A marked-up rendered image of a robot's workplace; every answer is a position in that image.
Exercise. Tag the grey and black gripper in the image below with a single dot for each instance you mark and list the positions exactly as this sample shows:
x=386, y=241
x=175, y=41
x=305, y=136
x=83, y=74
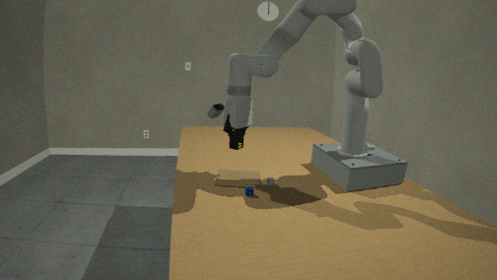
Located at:
x=239, y=118

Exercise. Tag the blue die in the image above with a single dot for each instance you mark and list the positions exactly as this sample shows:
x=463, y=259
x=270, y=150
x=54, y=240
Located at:
x=249, y=191

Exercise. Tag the tan textured mat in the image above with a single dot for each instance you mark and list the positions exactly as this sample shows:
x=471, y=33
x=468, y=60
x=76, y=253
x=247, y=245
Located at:
x=237, y=178

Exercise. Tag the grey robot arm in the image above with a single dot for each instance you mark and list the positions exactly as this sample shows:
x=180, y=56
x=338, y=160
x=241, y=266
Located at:
x=367, y=82

